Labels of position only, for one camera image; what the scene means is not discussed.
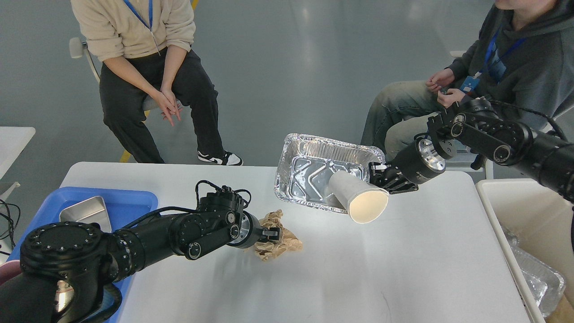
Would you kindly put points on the pink ribbed mug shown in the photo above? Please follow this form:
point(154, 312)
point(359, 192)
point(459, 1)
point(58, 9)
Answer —
point(9, 270)

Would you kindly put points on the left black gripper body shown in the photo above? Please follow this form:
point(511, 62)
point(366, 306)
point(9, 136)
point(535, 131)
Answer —
point(250, 232)

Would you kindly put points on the small steel rectangular tin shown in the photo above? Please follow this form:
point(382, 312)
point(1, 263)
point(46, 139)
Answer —
point(92, 210)

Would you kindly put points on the foil trays inside bin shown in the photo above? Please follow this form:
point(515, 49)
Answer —
point(546, 284)

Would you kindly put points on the cream paper cup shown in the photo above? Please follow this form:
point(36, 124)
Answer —
point(364, 202)

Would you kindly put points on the white side table left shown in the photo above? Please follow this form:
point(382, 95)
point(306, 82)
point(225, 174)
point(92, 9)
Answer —
point(12, 142)

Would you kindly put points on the person in beige shirt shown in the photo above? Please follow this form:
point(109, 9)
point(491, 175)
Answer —
point(145, 47)

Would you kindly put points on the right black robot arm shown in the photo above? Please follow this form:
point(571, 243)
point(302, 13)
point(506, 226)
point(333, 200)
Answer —
point(543, 157)

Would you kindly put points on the brown paper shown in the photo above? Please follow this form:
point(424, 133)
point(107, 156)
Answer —
point(272, 250)

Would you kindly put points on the white chair of right person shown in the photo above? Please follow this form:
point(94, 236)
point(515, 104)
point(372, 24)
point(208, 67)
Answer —
point(464, 158)

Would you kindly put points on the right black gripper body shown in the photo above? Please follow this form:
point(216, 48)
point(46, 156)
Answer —
point(419, 162)

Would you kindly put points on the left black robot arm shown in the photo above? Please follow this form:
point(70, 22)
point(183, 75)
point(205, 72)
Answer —
point(69, 269)

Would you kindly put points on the grey office chair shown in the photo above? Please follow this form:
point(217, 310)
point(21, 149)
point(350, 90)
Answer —
point(79, 49)

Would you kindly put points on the person in grey hoodie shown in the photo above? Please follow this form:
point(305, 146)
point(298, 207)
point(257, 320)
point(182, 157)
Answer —
point(523, 57)

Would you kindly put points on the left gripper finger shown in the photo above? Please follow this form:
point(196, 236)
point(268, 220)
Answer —
point(271, 235)

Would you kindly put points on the blue plastic tray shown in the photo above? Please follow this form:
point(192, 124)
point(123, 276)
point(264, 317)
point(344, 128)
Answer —
point(123, 207)

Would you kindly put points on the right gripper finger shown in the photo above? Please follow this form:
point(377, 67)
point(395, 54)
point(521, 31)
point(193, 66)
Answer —
point(380, 171)
point(394, 184)

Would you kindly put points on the aluminium foil tray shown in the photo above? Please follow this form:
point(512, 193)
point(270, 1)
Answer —
point(307, 162)

